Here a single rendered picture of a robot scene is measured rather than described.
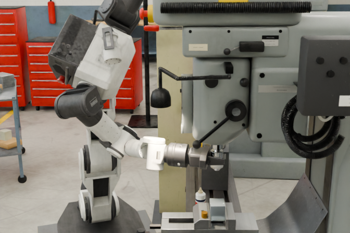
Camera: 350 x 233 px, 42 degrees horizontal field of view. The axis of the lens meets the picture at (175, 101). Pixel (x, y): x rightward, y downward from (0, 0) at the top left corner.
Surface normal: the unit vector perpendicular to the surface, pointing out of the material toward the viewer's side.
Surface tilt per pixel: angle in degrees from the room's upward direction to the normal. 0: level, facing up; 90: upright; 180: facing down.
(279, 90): 90
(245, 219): 0
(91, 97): 77
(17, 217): 0
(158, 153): 72
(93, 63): 58
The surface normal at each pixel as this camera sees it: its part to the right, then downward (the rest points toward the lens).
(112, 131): 0.74, 0.24
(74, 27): 0.24, -0.29
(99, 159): 0.29, 0.10
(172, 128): -0.03, 0.27
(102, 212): 0.28, 0.47
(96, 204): 0.13, -0.74
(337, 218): -0.68, 0.18
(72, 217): 0.00, -0.96
